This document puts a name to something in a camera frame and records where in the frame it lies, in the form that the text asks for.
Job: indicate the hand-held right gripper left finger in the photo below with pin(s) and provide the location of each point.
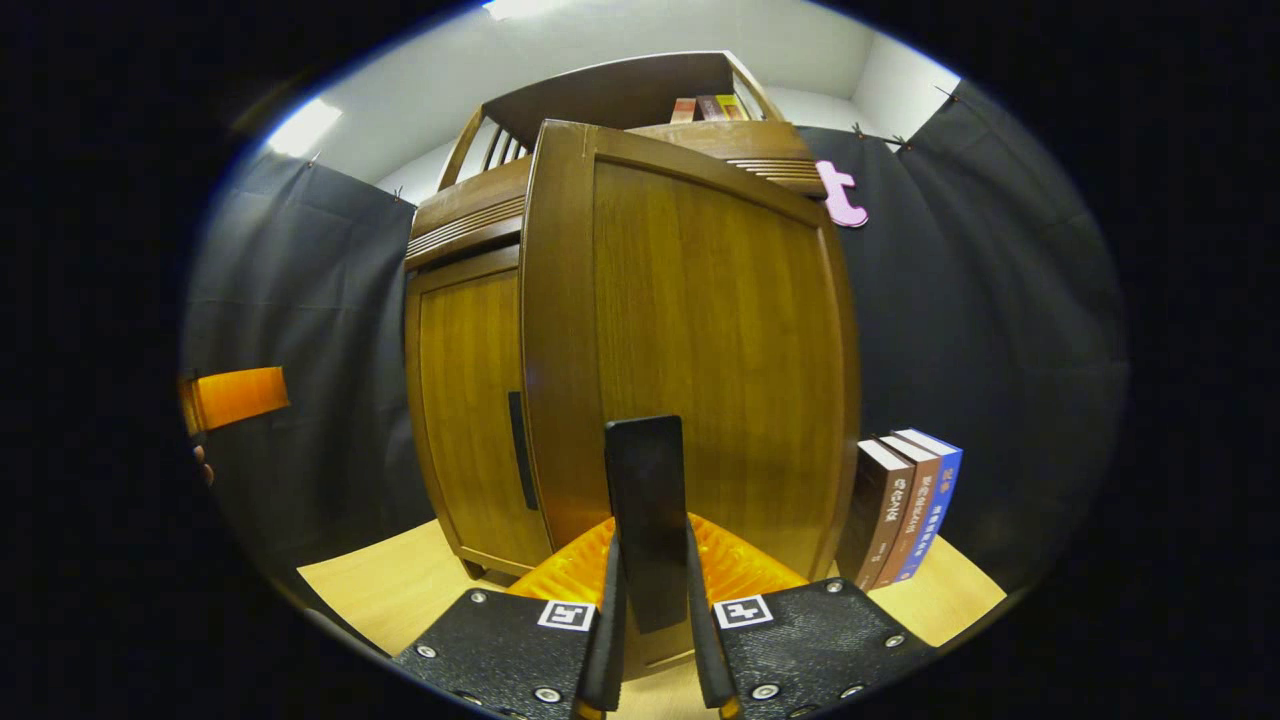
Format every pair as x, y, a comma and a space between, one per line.
605, 650

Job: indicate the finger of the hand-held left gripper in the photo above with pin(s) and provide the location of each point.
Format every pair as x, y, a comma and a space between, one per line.
240, 398

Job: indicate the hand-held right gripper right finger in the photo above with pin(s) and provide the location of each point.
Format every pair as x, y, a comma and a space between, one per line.
705, 650

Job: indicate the wooden shoe cabinet door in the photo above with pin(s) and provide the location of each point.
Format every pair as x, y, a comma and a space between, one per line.
720, 350
465, 400

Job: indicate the wooden double-door shoe cabinet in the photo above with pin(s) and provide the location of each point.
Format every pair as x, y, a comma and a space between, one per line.
620, 95

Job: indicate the wooden cabinet drawer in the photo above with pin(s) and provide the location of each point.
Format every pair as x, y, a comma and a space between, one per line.
470, 215

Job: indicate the dark brown book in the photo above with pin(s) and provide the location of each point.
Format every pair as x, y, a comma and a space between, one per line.
875, 515

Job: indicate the reddish brown book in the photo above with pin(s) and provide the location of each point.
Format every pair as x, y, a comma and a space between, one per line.
918, 510

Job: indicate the small ceiling light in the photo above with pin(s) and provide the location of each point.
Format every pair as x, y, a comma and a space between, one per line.
303, 127

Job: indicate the blue book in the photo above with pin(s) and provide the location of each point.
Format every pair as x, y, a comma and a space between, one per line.
942, 500

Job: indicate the black backdrop cloth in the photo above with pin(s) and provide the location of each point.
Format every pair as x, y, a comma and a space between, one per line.
1000, 350

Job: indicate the dark red book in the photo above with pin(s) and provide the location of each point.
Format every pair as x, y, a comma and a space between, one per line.
710, 108

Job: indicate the yellow book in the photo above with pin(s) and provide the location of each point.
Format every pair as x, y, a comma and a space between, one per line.
735, 107

